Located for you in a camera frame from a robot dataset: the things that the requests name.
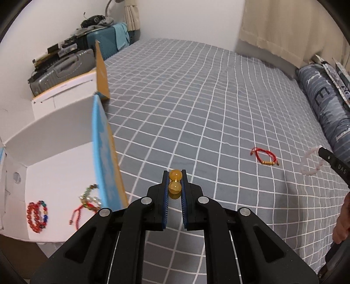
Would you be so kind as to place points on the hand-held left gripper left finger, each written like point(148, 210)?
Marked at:
point(165, 202)

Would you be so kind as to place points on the dark clothes pile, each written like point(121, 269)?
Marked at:
point(95, 20)

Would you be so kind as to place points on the white carton with orange stripe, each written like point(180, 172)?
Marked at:
point(60, 95)

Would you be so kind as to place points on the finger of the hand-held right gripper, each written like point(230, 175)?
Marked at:
point(335, 163)

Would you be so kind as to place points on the wide beige curtain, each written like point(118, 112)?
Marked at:
point(287, 27)

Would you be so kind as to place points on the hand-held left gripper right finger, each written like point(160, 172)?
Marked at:
point(184, 202)

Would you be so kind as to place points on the person's right hand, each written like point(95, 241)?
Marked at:
point(341, 221)

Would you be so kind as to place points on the white cardboard box blue edges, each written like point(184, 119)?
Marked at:
point(54, 177)

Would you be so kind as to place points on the white patterned long object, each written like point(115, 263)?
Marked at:
point(343, 71)
point(332, 76)

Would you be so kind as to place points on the grey gooseneck lamp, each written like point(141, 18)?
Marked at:
point(108, 8)

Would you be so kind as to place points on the grey checked bedsheet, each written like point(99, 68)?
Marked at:
point(205, 109)

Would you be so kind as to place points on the narrow beige curtain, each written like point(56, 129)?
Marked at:
point(131, 19)

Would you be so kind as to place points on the stack of dark flat items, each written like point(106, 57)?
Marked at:
point(52, 50)

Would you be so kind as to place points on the teal suitcase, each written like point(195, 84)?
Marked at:
point(104, 41)

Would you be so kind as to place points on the grey blue printed pillow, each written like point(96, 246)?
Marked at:
point(322, 109)

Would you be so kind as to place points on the grey hard case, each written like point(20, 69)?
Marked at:
point(68, 65)

